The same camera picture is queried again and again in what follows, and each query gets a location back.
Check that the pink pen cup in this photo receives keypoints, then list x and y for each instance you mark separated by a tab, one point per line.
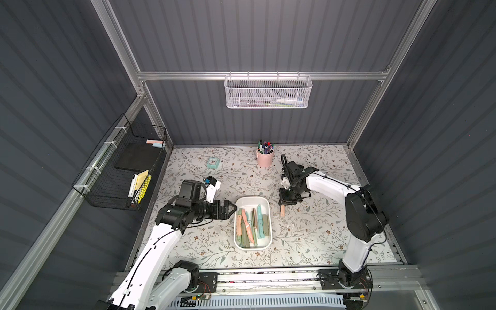
265	160

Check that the white oval storage box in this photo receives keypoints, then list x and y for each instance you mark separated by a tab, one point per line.
250	203

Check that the black notebook in basket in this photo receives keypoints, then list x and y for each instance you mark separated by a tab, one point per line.
137	157

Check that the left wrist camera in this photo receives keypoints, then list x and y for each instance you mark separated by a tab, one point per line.
212	186

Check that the olive green fruit knife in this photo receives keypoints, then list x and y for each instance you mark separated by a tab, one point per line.
266	225

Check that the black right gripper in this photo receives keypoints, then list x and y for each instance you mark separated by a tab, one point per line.
289	192

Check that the white tube in basket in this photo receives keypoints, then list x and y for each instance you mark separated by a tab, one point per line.
291	102

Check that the white wire wall basket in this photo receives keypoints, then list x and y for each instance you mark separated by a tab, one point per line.
261	92

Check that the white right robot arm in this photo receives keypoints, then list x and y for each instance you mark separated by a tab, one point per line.
365	221

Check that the small teal box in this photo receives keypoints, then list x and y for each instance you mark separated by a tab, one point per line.
213	163

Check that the black wire side basket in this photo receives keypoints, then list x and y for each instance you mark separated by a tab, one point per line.
121	173

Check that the yellow notepad in basket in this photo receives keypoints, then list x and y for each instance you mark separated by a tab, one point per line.
139	186

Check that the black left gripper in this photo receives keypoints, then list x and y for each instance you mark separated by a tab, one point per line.
219	209

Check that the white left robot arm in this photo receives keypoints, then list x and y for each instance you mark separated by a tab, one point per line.
194	203

